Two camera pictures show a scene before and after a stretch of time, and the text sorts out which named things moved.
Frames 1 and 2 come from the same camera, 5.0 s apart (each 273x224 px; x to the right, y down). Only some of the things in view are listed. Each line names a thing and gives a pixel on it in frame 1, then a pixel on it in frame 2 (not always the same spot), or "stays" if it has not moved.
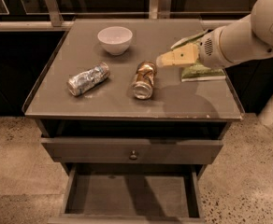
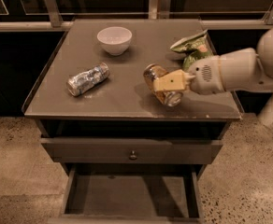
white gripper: x=208 y=50 -> x=204 y=76
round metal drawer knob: x=133 y=157 stays
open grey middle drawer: x=131 y=193 stays
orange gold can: x=142 y=87 -> x=170 y=97
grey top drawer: x=132 y=150 stays
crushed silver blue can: x=87 y=79 stays
